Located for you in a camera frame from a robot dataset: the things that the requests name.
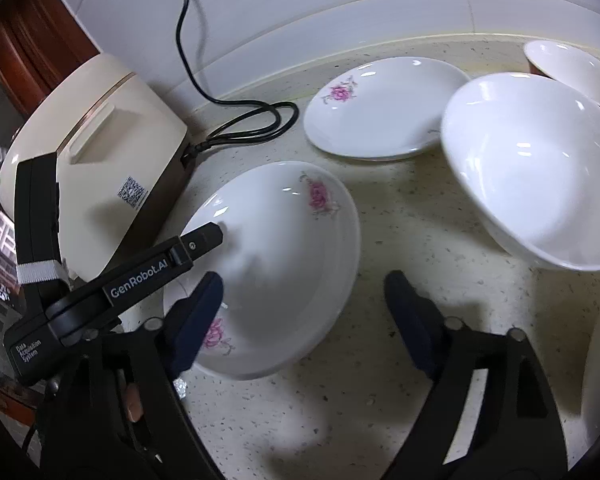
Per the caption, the large floral plate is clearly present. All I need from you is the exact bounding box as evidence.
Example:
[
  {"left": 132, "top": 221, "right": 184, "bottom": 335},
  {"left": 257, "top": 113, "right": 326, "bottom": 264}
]
[{"left": 163, "top": 160, "right": 361, "bottom": 380}]

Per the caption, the large white bowl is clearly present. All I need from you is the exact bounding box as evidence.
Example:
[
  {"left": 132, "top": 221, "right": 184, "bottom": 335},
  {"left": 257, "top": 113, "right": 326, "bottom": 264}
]
[{"left": 441, "top": 73, "right": 600, "bottom": 272}]

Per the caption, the white rice cooker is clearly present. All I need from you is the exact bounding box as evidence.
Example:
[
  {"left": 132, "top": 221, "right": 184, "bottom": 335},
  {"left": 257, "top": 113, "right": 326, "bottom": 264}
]
[{"left": 0, "top": 53, "right": 192, "bottom": 282}]

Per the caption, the red banded white bowl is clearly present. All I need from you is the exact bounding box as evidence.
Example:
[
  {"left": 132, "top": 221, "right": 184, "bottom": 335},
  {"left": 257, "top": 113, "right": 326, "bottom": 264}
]
[{"left": 524, "top": 40, "right": 600, "bottom": 107}]

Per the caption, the red wooden door frame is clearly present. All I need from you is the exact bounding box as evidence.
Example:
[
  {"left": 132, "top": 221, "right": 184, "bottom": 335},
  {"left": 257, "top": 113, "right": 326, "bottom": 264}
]
[{"left": 0, "top": 0, "right": 99, "bottom": 117}]

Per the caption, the black power cable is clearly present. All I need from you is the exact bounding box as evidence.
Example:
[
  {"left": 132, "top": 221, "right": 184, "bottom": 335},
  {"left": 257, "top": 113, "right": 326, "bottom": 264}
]
[{"left": 154, "top": 0, "right": 300, "bottom": 166}]

